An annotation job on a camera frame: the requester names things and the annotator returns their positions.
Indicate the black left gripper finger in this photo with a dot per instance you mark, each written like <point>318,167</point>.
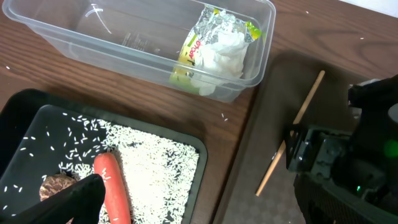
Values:
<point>80,203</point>

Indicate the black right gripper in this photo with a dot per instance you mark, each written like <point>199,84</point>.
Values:
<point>319,150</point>

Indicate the brown cookie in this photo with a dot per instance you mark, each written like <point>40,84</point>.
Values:
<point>54,184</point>

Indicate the orange carrot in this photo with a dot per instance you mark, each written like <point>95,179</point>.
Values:
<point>115,200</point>

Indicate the wooden chopstick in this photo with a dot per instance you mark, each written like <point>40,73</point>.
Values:
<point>297,119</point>

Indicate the white rice pile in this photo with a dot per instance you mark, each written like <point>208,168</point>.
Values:
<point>157,172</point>

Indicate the white napkin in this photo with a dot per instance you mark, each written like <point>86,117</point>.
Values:
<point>223,59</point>

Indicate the yellow foil snack wrapper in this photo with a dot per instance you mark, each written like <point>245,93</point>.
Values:
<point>205,31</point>

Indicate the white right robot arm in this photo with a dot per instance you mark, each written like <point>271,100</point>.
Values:
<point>344,177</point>

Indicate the black waste tray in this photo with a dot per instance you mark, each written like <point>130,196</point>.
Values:
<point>33,133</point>

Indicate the brown serving tray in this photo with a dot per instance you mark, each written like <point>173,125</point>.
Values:
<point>290,77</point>

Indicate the clear plastic bin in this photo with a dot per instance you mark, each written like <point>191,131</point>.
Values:
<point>142,39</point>

